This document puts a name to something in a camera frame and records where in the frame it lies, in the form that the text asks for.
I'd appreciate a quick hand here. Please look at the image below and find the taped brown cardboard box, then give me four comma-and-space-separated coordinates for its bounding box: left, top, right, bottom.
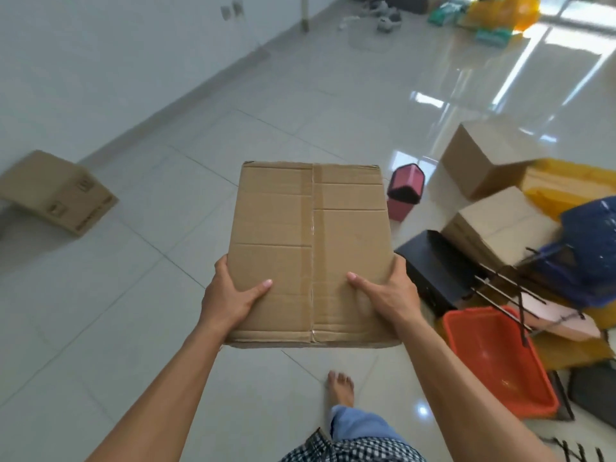
224, 161, 402, 349

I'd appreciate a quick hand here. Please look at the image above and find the person's right forearm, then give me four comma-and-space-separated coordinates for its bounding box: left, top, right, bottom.
392, 307, 559, 462

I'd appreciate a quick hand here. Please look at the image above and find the blue plastic basket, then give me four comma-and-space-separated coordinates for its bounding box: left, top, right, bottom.
527, 196, 616, 309

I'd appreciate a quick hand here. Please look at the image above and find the person's left hand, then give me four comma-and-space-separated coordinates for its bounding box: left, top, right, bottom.
200, 255, 273, 336

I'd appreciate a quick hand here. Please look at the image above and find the person's checkered shirt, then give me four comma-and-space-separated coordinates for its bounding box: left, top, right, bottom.
278, 428, 426, 462

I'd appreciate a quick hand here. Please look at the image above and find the large open cardboard box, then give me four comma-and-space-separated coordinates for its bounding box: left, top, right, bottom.
441, 121, 554, 201

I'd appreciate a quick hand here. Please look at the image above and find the person's left forearm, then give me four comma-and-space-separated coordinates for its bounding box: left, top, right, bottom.
85, 316, 228, 462

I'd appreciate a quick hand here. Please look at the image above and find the person's right hand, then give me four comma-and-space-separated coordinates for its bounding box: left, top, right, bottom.
346, 254, 419, 332

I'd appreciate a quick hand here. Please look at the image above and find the orange plastic basket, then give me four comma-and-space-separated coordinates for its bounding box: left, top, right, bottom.
442, 307, 560, 419

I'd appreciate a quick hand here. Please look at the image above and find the printed flat cardboard box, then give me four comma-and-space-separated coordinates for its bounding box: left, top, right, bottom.
0, 150, 119, 237

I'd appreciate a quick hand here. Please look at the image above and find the pink flat board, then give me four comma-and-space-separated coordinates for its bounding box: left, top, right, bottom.
515, 292, 602, 342

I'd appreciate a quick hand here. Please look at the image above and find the pink trash bin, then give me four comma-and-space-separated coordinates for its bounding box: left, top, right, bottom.
386, 164, 426, 222

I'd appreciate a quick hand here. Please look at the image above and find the plain closed cardboard box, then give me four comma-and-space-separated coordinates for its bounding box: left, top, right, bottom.
441, 186, 563, 269

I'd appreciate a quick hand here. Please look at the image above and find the black flat box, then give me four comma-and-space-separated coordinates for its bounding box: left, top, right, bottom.
394, 230, 487, 317

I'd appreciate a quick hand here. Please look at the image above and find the person's foot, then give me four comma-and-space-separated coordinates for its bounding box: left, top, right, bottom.
327, 371, 356, 408

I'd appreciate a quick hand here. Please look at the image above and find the green packet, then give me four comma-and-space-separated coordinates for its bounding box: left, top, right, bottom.
427, 2, 466, 27
474, 27, 516, 47

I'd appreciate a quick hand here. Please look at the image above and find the dark mesh basket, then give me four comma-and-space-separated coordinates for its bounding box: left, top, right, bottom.
567, 362, 616, 429

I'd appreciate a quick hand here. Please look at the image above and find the person's jeans leg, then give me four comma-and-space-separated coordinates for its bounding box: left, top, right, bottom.
329, 405, 410, 448

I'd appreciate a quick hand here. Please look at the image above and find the black metal wire rack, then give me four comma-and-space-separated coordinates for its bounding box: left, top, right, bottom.
471, 247, 585, 347

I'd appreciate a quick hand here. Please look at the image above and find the orange yellow plastic bag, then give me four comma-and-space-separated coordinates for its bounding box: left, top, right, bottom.
464, 0, 542, 32

